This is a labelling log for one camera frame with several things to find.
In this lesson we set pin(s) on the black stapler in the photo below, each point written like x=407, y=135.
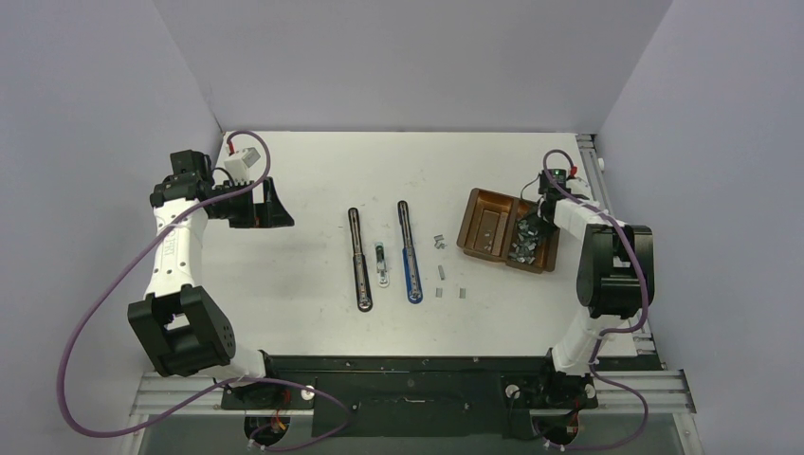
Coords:
x=364, y=301

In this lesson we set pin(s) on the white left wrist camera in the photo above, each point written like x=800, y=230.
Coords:
x=238, y=164

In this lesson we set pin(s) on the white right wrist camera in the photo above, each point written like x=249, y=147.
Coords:
x=579, y=185

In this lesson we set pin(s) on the aluminium side rail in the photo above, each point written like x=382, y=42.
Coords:
x=666, y=391

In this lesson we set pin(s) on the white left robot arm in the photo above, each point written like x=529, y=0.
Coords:
x=180, y=327

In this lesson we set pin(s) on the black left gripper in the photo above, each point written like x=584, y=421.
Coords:
x=267, y=214

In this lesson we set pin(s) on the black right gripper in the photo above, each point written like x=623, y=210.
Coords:
x=535, y=221

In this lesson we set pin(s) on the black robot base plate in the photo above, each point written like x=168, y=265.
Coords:
x=517, y=397

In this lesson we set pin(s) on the brown wooden tray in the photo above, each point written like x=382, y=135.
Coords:
x=487, y=230

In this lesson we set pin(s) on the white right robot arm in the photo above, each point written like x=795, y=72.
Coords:
x=614, y=285

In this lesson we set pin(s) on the pile of staple strips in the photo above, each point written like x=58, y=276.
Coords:
x=529, y=235

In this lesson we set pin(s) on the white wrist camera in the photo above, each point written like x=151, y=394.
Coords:
x=579, y=185
x=238, y=164

